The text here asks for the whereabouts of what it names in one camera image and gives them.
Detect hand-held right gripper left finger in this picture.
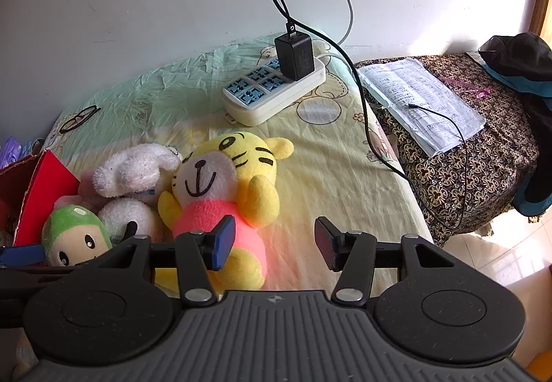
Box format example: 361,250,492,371
92,215,236,308

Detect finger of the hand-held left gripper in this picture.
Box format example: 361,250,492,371
0,245,99,280

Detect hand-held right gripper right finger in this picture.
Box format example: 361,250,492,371
314,217,454,306

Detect red cardboard box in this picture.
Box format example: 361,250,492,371
0,149,82,248

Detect yellow tiger plush toy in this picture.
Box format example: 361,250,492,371
157,132,295,290

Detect white rabbit plush toy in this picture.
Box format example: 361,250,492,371
94,143,182,242

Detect desktop with pale printed sheet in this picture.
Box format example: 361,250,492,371
41,30,432,292

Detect green mushroom plush toy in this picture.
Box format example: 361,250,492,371
42,205,114,267

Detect pink plush toy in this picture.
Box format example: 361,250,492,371
54,175,108,214

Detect purple plastic packet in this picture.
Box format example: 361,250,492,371
0,137,46,169

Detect white power strip blue sockets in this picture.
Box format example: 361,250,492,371
222,54,327,127

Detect printed paper sheets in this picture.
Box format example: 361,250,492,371
358,57,486,157

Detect brown floral patterned cloth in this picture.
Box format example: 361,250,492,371
354,53,542,247

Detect black charger adapter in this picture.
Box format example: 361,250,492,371
275,22,315,81

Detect black and blue bag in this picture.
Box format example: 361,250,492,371
478,32,552,216

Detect black charging cable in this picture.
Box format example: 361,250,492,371
267,0,472,232

